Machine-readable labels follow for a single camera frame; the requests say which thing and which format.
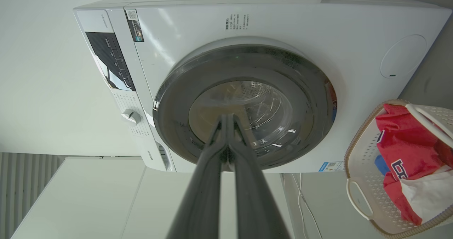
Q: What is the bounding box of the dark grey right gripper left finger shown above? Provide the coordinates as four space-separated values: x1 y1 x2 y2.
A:
166 114 228 239

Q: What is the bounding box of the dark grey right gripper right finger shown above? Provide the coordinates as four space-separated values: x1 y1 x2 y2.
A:
228 114 291 239

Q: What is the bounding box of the dark round washer door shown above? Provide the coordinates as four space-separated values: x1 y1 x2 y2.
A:
153 44 337 170

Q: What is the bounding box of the white front-load washing machine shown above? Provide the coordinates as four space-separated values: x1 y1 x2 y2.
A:
73 0 453 173

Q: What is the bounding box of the blue and white label sticker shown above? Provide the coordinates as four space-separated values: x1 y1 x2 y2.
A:
318 161 345 172

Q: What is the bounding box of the white control knob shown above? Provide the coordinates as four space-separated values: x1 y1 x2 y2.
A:
121 109 142 127

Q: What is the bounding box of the white cabinet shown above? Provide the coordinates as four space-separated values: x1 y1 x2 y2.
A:
11 157 295 239

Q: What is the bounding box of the beige perforated laundry basket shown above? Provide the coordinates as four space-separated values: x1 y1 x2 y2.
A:
344 99 453 239

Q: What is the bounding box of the blue cloth item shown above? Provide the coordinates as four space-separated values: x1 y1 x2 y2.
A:
374 155 390 176

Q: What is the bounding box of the red garment with lettering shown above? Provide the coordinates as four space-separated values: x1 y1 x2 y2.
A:
375 103 453 226

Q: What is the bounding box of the black label sticker with QR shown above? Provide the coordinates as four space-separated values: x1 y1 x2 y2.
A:
125 9 145 42

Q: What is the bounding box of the white garment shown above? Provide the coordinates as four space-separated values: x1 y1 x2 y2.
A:
400 167 453 224

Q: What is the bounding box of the thin white cable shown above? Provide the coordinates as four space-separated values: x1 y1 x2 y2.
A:
292 173 323 239

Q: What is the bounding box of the grey ribbed wall panel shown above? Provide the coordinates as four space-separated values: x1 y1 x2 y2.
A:
0 152 66 239

